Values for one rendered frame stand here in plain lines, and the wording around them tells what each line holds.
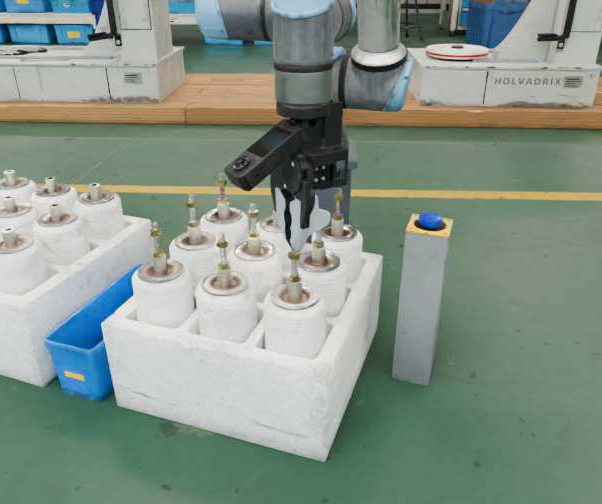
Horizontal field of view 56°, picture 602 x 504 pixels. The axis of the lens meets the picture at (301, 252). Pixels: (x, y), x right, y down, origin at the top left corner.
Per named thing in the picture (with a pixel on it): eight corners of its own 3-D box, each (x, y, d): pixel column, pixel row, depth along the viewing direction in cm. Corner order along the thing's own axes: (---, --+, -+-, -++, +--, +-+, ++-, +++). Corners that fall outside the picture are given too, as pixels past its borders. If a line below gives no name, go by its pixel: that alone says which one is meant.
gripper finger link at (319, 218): (335, 250, 82) (335, 190, 78) (301, 261, 79) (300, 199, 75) (323, 243, 84) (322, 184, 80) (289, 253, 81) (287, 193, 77)
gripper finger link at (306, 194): (316, 230, 77) (315, 168, 73) (306, 233, 76) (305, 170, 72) (297, 219, 80) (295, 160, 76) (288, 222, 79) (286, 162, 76)
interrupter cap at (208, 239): (224, 240, 104) (224, 237, 103) (196, 256, 98) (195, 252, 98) (195, 230, 108) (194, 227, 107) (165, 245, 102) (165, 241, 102)
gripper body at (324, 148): (348, 190, 78) (352, 103, 73) (296, 203, 74) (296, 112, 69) (316, 174, 84) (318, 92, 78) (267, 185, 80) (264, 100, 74)
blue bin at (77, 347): (145, 308, 129) (138, 262, 123) (188, 317, 125) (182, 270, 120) (53, 392, 104) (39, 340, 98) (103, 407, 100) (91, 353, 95)
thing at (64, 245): (72, 281, 125) (55, 207, 117) (108, 289, 122) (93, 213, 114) (40, 303, 117) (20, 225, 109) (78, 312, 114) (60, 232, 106)
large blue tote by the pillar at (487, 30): (461, 43, 514) (467, -1, 497) (505, 43, 515) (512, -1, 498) (478, 52, 470) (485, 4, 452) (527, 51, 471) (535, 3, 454)
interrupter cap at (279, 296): (277, 283, 90) (277, 279, 90) (323, 288, 89) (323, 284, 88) (264, 308, 84) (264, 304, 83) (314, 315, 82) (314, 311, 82)
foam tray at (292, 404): (215, 296, 133) (210, 227, 125) (377, 327, 122) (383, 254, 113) (116, 406, 100) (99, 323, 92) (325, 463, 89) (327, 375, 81)
